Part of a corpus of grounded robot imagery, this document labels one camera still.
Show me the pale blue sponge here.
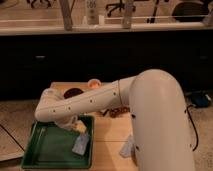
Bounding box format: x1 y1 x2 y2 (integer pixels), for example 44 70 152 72
72 133 90 155

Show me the black cable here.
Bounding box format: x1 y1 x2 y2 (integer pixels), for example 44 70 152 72
185 104 200 152

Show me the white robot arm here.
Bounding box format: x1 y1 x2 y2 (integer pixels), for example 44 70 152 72
35 69 195 171

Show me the white bottle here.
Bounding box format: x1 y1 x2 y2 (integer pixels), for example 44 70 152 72
86 0 99 25

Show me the black office chair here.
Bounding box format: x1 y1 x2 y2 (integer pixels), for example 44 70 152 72
172 0 209 22

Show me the black power adapter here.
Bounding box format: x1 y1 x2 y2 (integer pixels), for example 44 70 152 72
190 92 211 108

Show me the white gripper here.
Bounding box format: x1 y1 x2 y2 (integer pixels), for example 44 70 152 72
55 116 78 130

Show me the clear plastic wrapper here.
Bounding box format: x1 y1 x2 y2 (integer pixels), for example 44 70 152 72
119 135 134 158

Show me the black office chair base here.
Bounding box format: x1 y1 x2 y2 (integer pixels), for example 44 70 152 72
105 0 137 18

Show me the brown small toy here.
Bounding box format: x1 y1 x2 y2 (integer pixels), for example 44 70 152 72
102 107 130 118

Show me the dark brown round object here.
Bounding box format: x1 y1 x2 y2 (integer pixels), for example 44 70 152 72
64 88 83 99

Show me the green plastic tray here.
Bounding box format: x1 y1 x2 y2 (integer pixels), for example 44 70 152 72
21 115 94 169

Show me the orange pink cup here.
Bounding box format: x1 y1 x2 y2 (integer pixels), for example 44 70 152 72
87 79 101 89

